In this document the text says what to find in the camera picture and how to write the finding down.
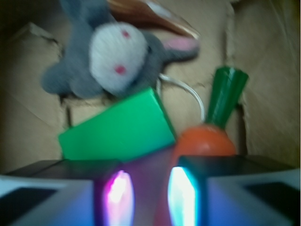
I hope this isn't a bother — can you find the gripper right finger with light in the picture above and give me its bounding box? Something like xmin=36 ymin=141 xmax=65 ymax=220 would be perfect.
xmin=168 ymin=155 xmax=301 ymax=226

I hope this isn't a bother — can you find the green rectangular block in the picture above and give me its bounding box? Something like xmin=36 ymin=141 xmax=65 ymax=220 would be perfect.
xmin=58 ymin=88 xmax=176 ymax=161

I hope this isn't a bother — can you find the brown paper bag basket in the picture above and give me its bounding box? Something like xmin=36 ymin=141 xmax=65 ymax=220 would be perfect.
xmin=0 ymin=0 xmax=301 ymax=173

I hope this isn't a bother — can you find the brown spiral seashell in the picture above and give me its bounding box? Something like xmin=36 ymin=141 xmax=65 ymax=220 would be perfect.
xmin=108 ymin=0 xmax=200 ymax=39

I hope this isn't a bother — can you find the orange plastic carrot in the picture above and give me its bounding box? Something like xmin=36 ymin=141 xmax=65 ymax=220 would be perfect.
xmin=153 ymin=66 xmax=249 ymax=226

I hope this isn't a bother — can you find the white string loop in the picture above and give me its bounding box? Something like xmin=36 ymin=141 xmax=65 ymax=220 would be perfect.
xmin=156 ymin=73 xmax=206 ymax=123

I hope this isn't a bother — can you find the grey plush bunny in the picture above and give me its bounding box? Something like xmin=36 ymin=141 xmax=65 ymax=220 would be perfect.
xmin=41 ymin=0 xmax=199 ymax=98

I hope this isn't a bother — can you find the gripper left finger with light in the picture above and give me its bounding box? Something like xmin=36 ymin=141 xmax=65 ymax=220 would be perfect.
xmin=0 ymin=160 xmax=135 ymax=226

